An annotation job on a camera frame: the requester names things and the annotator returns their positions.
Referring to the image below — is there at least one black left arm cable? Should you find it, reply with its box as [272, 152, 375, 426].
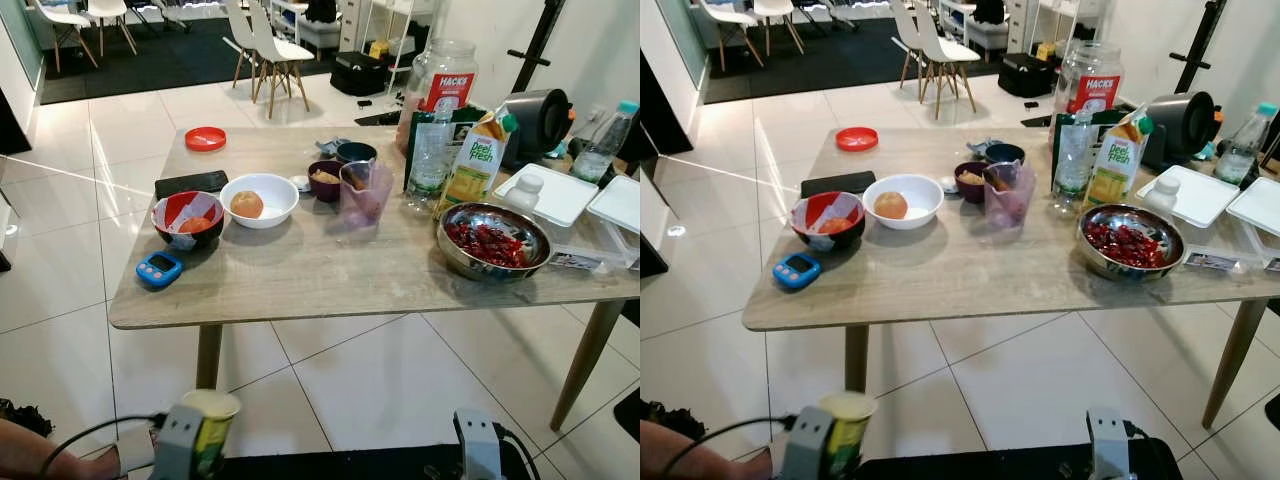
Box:
[660, 415, 796, 480]
[35, 413, 166, 480]

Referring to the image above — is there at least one black round kitchen appliance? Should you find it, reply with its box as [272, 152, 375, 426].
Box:
[1143, 90, 1223, 169]
[500, 88, 576, 166]

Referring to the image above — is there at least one metal bowl of red sweets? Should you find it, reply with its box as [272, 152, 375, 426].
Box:
[1077, 203, 1187, 282]
[437, 202, 553, 282]

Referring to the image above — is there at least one white plastic food container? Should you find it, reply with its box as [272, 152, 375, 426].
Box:
[1226, 177, 1280, 238]
[493, 163, 600, 229]
[1140, 164, 1241, 229]
[585, 175, 641, 236]

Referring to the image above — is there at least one red and black bowl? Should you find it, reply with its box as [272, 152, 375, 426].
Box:
[151, 191, 226, 250]
[791, 191, 867, 251]

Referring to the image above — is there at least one clear water bottle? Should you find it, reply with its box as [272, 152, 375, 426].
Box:
[405, 97, 456, 216]
[1052, 100, 1099, 216]

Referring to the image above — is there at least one white bowl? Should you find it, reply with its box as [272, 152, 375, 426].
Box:
[220, 174, 300, 230]
[862, 174, 944, 231]

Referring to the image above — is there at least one yellow green cup noodle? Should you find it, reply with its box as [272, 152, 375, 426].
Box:
[818, 391, 878, 480]
[180, 389, 242, 480]

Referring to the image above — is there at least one blue kitchen timer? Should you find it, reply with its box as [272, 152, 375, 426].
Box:
[772, 253, 822, 292]
[136, 253, 184, 291]

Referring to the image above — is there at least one light wooden table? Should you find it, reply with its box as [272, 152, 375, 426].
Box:
[108, 125, 641, 433]
[742, 125, 1280, 431]

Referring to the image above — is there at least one clear plastic container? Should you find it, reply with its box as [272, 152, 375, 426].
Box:
[1185, 228, 1280, 276]
[545, 225, 641, 276]

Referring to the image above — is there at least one yellow green juice carton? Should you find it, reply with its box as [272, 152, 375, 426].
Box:
[435, 103, 519, 216]
[1083, 104, 1154, 209]

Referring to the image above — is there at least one small white bottle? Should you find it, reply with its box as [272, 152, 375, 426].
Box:
[1145, 174, 1181, 213]
[508, 173, 546, 213]

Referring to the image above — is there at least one white chair with wooden legs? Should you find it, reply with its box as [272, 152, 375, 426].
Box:
[890, 0, 981, 121]
[222, 0, 316, 119]
[697, 0, 766, 73]
[752, 0, 806, 56]
[85, 0, 141, 56]
[30, 0, 101, 73]

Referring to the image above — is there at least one black bag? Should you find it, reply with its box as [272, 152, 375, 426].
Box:
[998, 53, 1059, 99]
[332, 52, 393, 98]

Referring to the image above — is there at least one water bottle with teal cap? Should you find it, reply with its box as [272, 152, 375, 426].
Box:
[1215, 102, 1279, 186]
[572, 100, 639, 184]

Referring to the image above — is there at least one person bare leg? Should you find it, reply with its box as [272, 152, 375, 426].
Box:
[0, 418, 123, 480]
[640, 420, 773, 480]

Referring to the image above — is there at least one black carpet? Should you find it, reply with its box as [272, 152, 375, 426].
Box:
[700, 15, 1001, 104]
[40, 15, 341, 101]

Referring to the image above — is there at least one small purple bowl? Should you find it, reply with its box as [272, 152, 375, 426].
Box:
[953, 161, 991, 205]
[307, 160, 346, 204]

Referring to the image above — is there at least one clear jar with red label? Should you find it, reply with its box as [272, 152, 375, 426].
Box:
[1053, 40, 1126, 116]
[397, 38, 479, 151]

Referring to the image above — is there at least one white sandal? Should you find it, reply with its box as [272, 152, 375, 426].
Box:
[115, 428, 159, 476]

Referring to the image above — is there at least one clear plastic measuring cup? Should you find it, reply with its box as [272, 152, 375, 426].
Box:
[984, 161, 1041, 237]
[338, 160, 395, 236]

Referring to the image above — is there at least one black flat phone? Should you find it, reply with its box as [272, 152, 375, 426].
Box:
[154, 171, 230, 200]
[801, 171, 878, 199]

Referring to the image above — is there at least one dark green carton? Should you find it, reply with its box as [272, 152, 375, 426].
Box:
[1050, 108, 1129, 193]
[405, 105, 491, 191]

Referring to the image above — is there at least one black metal stand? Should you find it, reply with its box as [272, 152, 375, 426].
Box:
[505, 0, 566, 96]
[1170, 0, 1229, 96]

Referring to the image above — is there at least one black fuzzy slipper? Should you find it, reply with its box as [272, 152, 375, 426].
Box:
[0, 398, 53, 438]
[645, 400, 693, 433]

